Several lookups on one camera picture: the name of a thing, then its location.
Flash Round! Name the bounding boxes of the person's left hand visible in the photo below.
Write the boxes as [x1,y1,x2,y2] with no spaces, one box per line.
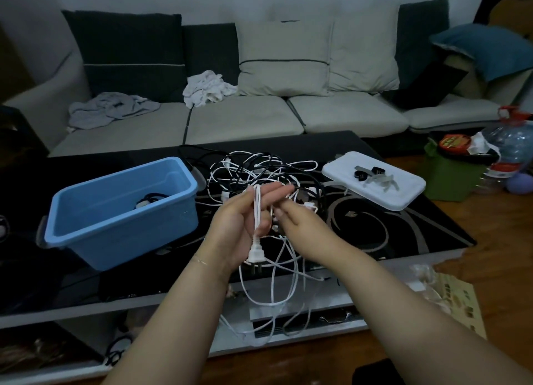
[195,183,295,274]

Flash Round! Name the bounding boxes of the person's right hand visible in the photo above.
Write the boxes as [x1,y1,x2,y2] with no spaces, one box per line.
[273,194,347,270]

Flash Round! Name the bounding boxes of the white power cable with plug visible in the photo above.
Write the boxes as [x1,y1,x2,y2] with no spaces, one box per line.
[217,184,334,348]

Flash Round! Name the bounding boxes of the person's right forearm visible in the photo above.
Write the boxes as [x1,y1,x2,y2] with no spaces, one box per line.
[318,240,533,385]

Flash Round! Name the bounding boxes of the person's left forearm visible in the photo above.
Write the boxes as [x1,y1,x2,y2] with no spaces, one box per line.
[102,253,236,385]

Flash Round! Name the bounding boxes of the white plastic bin lid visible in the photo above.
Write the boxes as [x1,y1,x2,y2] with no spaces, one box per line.
[321,151,426,212]

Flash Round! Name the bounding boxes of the beige and grey sofa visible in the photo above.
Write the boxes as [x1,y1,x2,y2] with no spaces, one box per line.
[3,0,533,157]

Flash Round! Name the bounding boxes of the blue plastic storage bin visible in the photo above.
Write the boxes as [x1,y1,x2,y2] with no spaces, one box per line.
[37,157,199,271]

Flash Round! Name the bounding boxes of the crumpled white cloth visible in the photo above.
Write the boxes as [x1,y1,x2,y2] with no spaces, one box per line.
[182,70,238,110]

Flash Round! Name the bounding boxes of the clear plastic wrapper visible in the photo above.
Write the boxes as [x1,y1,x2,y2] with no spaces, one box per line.
[410,264,453,314]

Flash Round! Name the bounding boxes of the green waste bin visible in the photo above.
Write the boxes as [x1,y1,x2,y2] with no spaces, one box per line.
[423,139,497,202]

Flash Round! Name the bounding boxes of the beige cushion with dark stripe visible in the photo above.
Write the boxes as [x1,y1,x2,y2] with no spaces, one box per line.
[235,20,335,97]

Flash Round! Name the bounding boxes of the small dark grey cushion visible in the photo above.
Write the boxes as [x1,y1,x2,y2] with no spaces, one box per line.
[182,22,240,90]

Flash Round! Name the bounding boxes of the plain beige cushion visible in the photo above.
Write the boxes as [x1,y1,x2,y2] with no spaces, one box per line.
[328,7,401,94]

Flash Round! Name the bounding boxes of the flat black case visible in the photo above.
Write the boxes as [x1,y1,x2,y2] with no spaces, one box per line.
[382,60,469,109]

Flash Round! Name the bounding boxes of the crumpled grey cloth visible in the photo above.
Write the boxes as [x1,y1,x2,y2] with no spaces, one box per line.
[67,92,161,132]

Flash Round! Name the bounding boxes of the yellow paper bag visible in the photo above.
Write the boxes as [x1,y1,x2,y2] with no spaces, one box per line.
[433,272,488,340]

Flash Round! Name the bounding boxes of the black glass coffee table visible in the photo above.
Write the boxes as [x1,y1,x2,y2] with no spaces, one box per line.
[0,131,477,385]

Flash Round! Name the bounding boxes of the white plastic bag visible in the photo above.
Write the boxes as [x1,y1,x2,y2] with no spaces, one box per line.
[468,131,501,157]

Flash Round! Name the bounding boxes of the tall dark grey cushion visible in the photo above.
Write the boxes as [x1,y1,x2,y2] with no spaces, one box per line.
[395,0,451,90]

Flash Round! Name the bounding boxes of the large dark grey cushion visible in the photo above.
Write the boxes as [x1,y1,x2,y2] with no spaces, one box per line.
[62,10,186,103]

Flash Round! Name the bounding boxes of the large clear water bottle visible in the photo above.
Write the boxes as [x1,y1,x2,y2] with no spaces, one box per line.
[475,105,533,196]

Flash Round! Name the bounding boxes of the purple ball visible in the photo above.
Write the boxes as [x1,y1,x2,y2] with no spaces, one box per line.
[506,162,533,195]

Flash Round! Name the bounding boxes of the blue pillow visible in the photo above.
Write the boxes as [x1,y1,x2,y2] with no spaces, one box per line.
[431,24,533,83]

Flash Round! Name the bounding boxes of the black power cable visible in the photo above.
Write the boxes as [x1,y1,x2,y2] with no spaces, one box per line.
[179,144,326,204]

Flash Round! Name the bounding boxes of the tangle of white cables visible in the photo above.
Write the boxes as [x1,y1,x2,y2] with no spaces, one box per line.
[206,150,330,215]

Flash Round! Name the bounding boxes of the clear cable ties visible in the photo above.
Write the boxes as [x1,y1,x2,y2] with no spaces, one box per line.
[362,173,400,192]

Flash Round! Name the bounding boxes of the coiled black cable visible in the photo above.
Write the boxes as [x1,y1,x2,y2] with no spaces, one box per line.
[134,192,169,210]

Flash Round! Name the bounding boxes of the black cable loop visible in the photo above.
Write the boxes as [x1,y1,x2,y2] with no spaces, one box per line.
[104,335,135,367]

